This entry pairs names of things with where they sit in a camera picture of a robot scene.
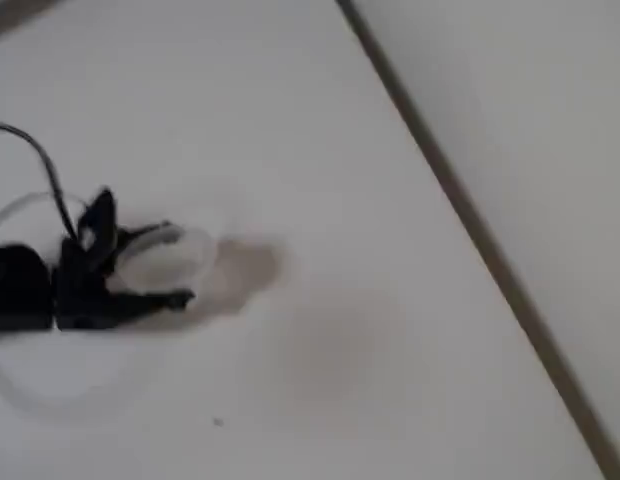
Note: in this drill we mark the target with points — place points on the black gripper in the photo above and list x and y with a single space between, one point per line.
85 295

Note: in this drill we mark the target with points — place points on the small clear plastic cup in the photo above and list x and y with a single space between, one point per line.
175 260

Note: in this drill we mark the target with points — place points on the black camera circuit board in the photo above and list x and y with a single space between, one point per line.
101 225

